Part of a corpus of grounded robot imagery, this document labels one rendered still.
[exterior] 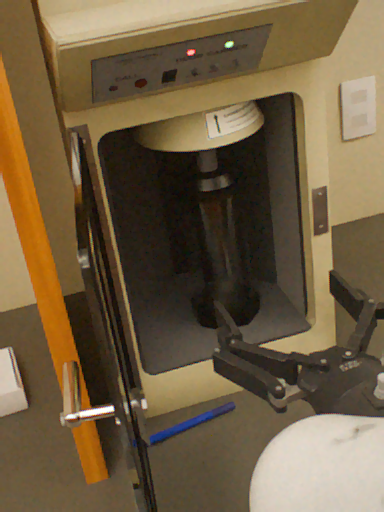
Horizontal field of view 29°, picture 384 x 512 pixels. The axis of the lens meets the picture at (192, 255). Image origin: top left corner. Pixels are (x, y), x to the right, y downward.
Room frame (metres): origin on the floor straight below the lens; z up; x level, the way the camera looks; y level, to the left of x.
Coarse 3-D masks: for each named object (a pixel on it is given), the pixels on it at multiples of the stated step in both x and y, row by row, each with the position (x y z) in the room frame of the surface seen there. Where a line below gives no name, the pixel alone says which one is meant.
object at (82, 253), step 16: (80, 160) 0.71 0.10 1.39; (80, 176) 0.66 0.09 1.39; (80, 192) 0.63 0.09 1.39; (80, 208) 0.59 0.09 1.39; (80, 224) 0.56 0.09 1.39; (96, 224) 0.75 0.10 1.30; (80, 240) 0.53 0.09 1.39; (80, 256) 0.51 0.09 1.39; (96, 272) 0.56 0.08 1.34; (96, 304) 0.51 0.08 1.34; (112, 304) 0.74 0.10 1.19; (96, 320) 0.51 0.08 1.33; (112, 320) 0.67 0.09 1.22; (96, 336) 0.51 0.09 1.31; (112, 352) 0.55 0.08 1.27; (112, 368) 0.51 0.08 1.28; (112, 384) 0.51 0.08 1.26; (128, 384) 0.70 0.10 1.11; (112, 400) 0.51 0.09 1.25; (128, 448) 0.51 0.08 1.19; (128, 464) 0.51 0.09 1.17; (144, 496) 0.54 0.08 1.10
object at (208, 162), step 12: (204, 156) 0.94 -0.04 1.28; (216, 156) 0.95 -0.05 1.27; (192, 168) 0.96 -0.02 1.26; (204, 168) 0.94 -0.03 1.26; (216, 168) 0.95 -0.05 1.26; (228, 168) 0.94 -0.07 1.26; (180, 180) 0.94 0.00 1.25; (192, 180) 0.93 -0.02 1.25; (204, 180) 0.92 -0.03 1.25; (216, 180) 0.92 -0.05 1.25; (228, 180) 0.92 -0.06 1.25
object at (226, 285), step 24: (240, 168) 0.97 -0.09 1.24; (192, 192) 0.92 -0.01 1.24; (216, 192) 0.90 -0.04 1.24; (240, 192) 0.92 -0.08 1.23; (192, 216) 0.92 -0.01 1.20; (216, 216) 0.91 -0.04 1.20; (240, 216) 0.93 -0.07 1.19; (192, 240) 0.93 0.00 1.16; (216, 240) 0.91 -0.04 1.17; (240, 240) 0.92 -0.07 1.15; (192, 264) 0.94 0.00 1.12; (216, 264) 0.91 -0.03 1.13; (240, 264) 0.92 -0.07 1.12; (192, 288) 0.95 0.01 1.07; (216, 288) 0.91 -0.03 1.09; (240, 288) 0.92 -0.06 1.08
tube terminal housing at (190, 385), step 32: (32, 0) 0.90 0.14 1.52; (64, 0) 0.83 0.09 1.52; (96, 0) 0.84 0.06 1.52; (128, 0) 0.84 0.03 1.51; (320, 64) 0.89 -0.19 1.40; (160, 96) 0.85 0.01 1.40; (192, 96) 0.86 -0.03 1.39; (224, 96) 0.86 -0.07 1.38; (256, 96) 0.87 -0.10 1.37; (320, 96) 0.89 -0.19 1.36; (64, 128) 0.85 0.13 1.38; (96, 128) 0.83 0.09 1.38; (320, 128) 0.89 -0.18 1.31; (96, 160) 0.83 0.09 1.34; (320, 160) 0.89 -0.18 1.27; (320, 256) 0.89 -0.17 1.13; (320, 288) 0.89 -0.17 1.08; (128, 320) 0.83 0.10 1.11; (320, 320) 0.89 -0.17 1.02; (288, 352) 0.88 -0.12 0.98; (160, 384) 0.84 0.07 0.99; (192, 384) 0.84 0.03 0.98; (224, 384) 0.85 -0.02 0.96
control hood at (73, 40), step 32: (160, 0) 0.82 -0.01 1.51; (192, 0) 0.79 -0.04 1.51; (224, 0) 0.77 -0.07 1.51; (256, 0) 0.76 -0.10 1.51; (288, 0) 0.76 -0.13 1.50; (320, 0) 0.77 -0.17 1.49; (352, 0) 0.79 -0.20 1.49; (64, 32) 0.73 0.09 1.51; (96, 32) 0.72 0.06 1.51; (128, 32) 0.73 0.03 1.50; (160, 32) 0.74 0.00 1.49; (192, 32) 0.75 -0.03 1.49; (224, 32) 0.77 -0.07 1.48; (288, 32) 0.80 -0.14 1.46; (320, 32) 0.82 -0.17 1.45; (64, 64) 0.73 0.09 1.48; (288, 64) 0.85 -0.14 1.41; (64, 96) 0.78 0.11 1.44
